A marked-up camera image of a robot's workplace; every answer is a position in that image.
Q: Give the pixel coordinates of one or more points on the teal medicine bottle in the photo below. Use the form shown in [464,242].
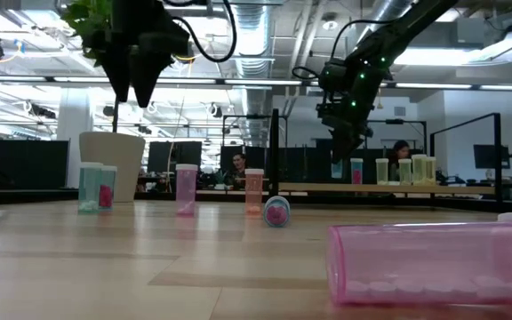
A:
[337,171]

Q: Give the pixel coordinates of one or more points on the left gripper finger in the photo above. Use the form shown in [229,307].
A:
[119,71]
[147,75]

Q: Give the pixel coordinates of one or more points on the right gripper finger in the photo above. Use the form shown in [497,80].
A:
[345,144]

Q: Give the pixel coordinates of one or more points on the rectangular ceiling light panel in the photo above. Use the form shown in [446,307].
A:
[438,57]

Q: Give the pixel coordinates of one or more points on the green plant in white pot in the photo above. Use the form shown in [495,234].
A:
[111,169]

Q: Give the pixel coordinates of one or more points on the small desk plant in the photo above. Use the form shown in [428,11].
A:
[220,178]

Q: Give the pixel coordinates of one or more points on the pink medicine bottle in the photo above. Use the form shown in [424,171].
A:
[186,191]
[416,262]

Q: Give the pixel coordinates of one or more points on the black aluminium table frame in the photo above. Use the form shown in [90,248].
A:
[34,196]

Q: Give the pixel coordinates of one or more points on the ceiling light strip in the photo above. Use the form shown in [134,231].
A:
[16,78]
[460,85]

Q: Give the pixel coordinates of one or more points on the black partition panel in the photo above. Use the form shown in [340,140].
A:
[162,155]
[228,153]
[27,164]

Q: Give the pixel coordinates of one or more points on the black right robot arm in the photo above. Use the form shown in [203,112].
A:
[394,31]

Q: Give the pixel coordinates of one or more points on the yellow medicine bottle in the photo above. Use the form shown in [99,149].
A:
[418,171]
[405,173]
[432,173]
[382,173]

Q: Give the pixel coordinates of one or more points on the person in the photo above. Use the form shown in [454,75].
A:
[400,149]
[238,171]

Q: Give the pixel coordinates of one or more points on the teal bottle red pills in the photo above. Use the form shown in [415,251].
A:
[107,195]
[277,213]
[357,173]

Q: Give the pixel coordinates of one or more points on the silver ventilation duct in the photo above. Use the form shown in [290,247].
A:
[252,44]

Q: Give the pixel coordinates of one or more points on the teal bottle white pills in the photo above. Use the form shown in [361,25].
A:
[89,191]

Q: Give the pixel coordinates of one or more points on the orange medicine bottle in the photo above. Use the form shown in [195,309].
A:
[253,191]

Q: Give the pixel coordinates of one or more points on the black computer monitor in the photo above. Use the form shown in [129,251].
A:
[487,156]

